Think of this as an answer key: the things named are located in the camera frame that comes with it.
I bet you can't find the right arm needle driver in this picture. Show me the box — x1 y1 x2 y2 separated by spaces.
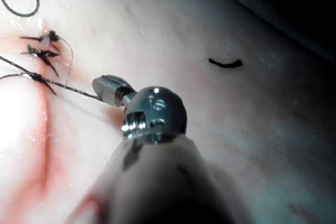
115 85 187 146

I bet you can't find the right arm needle driver jaw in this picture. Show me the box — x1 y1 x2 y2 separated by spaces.
95 75 135 91
91 78 118 106

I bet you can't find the black stitching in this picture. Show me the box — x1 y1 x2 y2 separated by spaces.
19 29 66 78

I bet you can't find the tissue pad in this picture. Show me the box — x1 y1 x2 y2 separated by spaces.
0 0 336 224

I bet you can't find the short black thread piece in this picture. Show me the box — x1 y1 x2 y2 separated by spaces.
208 58 243 70

